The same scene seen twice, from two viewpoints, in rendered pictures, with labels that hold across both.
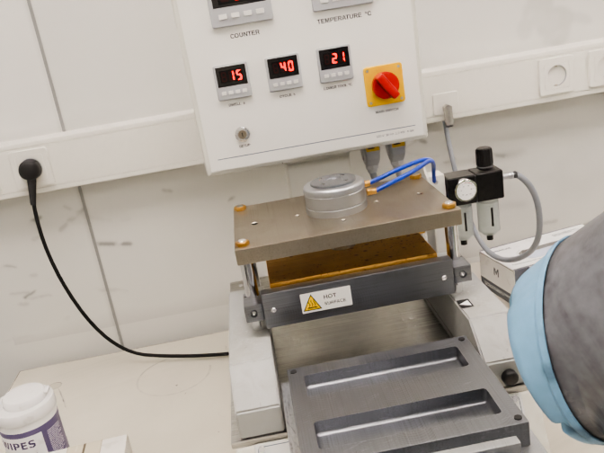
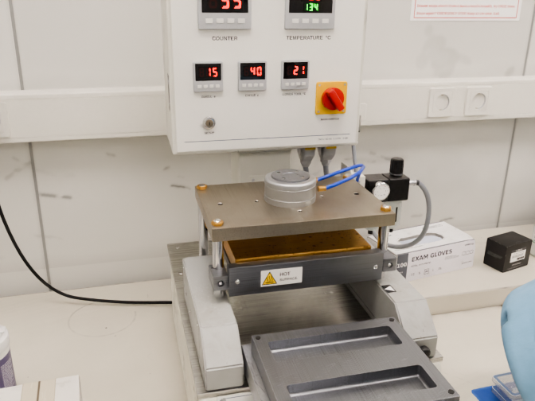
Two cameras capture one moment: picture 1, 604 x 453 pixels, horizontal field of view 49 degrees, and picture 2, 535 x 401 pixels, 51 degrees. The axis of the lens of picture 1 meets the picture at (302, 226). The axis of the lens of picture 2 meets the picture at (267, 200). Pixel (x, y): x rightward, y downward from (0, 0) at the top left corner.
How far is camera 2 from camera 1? 0.16 m
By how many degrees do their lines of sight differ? 11
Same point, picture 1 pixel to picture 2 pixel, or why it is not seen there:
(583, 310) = not seen: outside the picture
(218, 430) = (150, 371)
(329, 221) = (287, 210)
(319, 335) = (256, 301)
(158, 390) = (89, 331)
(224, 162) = (189, 144)
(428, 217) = (370, 216)
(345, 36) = (306, 53)
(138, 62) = (101, 38)
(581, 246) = not seen: outside the picture
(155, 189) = (99, 152)
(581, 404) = not seen: outside the picture
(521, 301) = (519, 320)
